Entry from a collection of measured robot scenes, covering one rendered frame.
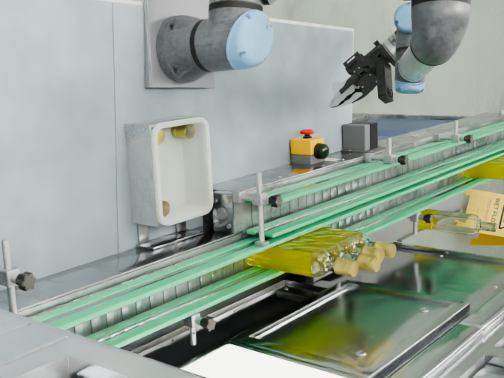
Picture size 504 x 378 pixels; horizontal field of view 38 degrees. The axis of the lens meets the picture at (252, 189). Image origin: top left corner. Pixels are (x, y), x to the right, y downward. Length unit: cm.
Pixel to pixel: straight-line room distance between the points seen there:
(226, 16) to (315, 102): 68
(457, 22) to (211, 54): 50
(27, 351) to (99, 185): 89
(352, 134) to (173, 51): 82
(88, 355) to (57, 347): 4
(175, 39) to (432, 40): 54
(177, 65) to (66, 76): 26
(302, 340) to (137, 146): 54
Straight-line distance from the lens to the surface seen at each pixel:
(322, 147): 202
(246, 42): 153
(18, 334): 76
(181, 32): 162
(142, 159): 158
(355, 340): 158
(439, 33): 150
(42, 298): 138
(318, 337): 159
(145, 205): 160
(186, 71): 164
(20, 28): 146
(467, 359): 157
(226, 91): 185
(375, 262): 164
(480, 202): 509
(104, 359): 68
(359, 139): 225
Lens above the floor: 196
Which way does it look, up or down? 38 degrees down
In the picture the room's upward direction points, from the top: 96 degrees clockwise
